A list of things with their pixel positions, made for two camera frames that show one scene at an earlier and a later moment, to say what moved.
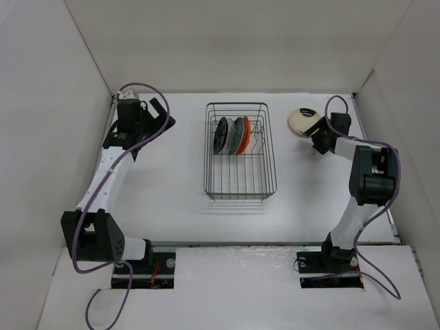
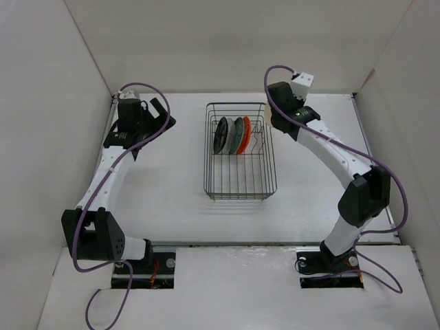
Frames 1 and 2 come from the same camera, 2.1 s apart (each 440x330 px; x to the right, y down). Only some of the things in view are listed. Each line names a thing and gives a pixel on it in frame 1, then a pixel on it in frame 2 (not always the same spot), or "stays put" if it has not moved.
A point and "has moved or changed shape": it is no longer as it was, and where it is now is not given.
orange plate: [246, 135] stays put
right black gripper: [317, 145] -> [300, 102]
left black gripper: [158, 122] stays put
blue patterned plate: [236, 141] stays put
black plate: [220, 135] stays put
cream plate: [300, 122] has moved or changed shape
